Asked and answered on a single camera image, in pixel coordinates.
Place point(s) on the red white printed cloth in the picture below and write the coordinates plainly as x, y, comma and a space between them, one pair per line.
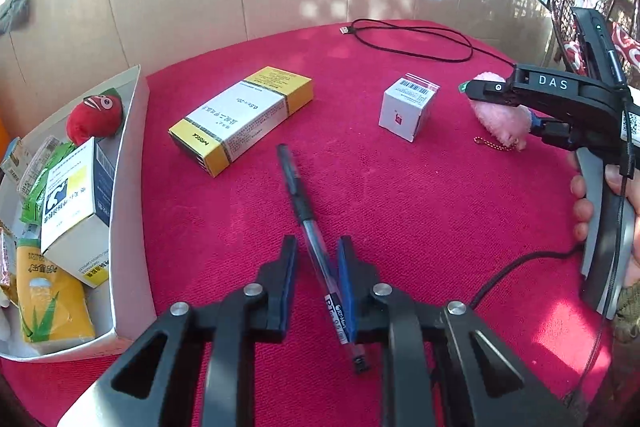
627, 42

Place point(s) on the red plush toy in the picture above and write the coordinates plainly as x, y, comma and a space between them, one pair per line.
97, 117

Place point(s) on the person's right forearm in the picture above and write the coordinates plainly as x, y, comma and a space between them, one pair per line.
630, 312

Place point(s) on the small white cube box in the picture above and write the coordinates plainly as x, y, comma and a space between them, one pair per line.
402, 107

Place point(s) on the yellow white medicine box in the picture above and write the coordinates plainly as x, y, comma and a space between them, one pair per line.
240, 117

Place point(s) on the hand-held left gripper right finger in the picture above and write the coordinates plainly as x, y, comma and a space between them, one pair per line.
346, 287

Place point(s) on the grey rag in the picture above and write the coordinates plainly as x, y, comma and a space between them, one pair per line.
15, 9

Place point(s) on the green snack packet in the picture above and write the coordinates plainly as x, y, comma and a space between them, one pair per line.
57, 154
32, 202

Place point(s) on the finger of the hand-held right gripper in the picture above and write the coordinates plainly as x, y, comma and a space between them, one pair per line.
552, 129
485, 88

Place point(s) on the white cardboard tray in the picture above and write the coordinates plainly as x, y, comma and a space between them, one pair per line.
127, 187

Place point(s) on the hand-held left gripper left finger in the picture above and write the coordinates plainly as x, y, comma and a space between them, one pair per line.
287, 287

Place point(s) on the person's right hand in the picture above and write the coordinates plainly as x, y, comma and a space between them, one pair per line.
582, 212

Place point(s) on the yellow green box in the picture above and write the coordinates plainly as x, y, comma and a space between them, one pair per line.
50, 302

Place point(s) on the blue white medicine box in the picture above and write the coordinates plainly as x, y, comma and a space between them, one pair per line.
70, 202

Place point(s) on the black gel pen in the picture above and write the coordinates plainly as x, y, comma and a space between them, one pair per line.
302, 202

